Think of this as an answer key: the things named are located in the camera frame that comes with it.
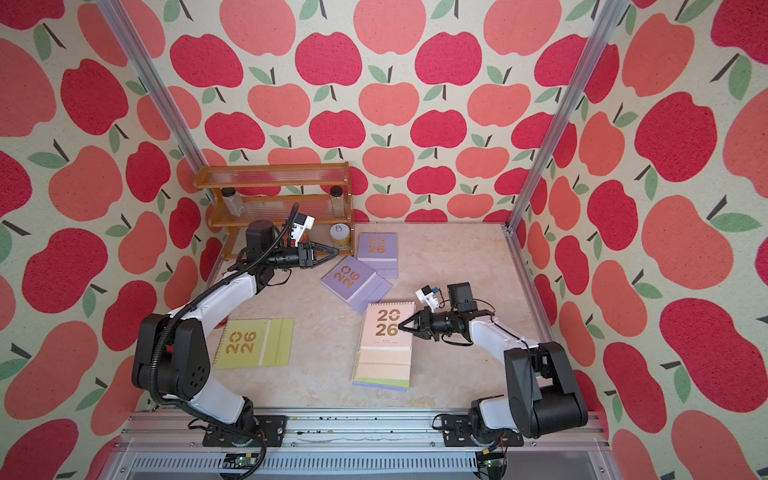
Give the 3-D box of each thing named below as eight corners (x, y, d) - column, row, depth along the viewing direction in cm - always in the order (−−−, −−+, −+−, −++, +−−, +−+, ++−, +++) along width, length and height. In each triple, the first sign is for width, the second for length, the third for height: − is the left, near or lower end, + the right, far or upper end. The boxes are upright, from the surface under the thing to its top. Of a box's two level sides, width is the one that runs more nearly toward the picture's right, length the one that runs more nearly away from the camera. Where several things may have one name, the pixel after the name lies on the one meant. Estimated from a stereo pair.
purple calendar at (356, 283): (320, 282, 106) (319, 279, 104) (349, 257, 113) (348, 253, 112) (365, 316, 97) (365, 313, 96) (393, 287, 105) (393, 283, 103)
